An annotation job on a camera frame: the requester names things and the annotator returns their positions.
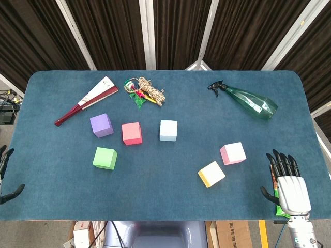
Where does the folded red paper fan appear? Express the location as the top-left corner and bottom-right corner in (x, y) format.
(53, 75), (119, 127)

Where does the red foam cube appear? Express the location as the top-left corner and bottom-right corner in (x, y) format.
(121, 122), (143, 146)

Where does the dark brown curtain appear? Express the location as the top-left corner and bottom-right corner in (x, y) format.
(0, 0), (331, 114)

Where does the colourful feather toy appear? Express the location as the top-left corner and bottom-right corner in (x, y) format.
(123, 79), (156, 111)

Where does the coiled beige rope bundle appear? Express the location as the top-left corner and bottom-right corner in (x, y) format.
(138, 76), (166, 106)

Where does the white cardboard box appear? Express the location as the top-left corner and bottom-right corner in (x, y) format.
(73, 221), (91, 248)

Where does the light blue foam cube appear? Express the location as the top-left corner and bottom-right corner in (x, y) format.
(159, 119), (178, 142)

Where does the green foam cube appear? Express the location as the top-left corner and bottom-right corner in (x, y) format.
(92, 147), (118, 171)

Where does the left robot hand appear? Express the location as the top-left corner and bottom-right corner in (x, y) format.
(0, 145), (25, 205)

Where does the green plastic spray bottle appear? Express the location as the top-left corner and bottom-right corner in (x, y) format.
(207, 79), (279, 121)

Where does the black torso cable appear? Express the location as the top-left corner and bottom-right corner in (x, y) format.
(111, 221), (122, 248)

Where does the pink foam cube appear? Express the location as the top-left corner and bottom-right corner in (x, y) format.
(219, 142), (247, 166)

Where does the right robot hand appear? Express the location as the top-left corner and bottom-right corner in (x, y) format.
(260, 149), (312, 216)

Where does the blue felt table cloth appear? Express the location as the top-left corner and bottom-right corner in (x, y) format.
(0, 70), (331, 222)

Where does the grey-blue robot torso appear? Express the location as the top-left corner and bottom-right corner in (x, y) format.
(103, 221), (207, 248)

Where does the brown cardboard box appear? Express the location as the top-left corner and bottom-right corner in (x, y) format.
(205, 221), (253, 248)

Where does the black electronics box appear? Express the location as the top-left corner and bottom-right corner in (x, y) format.
(0, 110), (14, 125)

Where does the white partition frame post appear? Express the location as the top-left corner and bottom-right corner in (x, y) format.
(139, 0), (157, 71)
(0, 73), (25, 98)
(261, 0), (324, 71)
(55, 0), (98, 71)
(184, 0), (220, 71)
(310, 102), (331, 156)

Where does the purple foam cube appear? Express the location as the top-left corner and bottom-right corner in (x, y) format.
(89, 113), (114, 138)

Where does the snack packet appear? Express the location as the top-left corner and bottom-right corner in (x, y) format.
(270, 165), (290, 217)

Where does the yellow foam cube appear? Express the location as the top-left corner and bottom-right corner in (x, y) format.
(198, 161), (226, 188)

